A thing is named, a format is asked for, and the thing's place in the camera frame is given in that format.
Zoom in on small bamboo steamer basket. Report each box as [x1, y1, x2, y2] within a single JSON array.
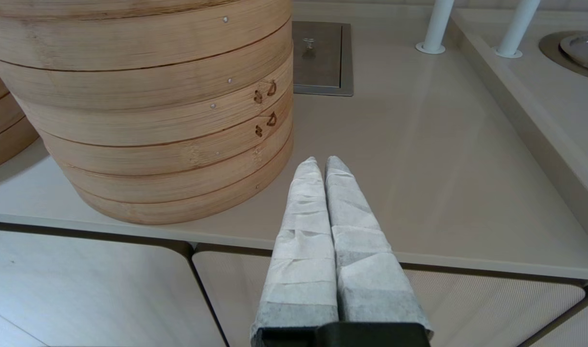
[[0, 93, 40, 173]]

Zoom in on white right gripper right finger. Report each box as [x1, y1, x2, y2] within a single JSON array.
[[325, 156, 432, 332]]

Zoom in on large bamboo steamer basket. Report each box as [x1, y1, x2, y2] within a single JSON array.
[[39, 111, 294, 204], [0, 29, 294, 147], [75, 135, 294, 226], [0, 0, 294, 72]]

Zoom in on thin white pole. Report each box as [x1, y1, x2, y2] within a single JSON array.
[[491, 0, 541, 59], [416, 0, 456, 54]]

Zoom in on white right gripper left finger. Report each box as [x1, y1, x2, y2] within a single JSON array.
[[252, 157, 340, 331]]

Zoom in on round steel basin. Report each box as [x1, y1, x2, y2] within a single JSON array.
[[538, 30, 588, 82]]

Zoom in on beige cabinet door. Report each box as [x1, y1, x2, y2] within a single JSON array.
[[193, 250, 587, 347], [0, 229, 227, 347], [518, 284, 588, 347]]

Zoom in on steel hatch with knob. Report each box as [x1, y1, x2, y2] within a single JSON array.
[[292, 21, 355, 97]]

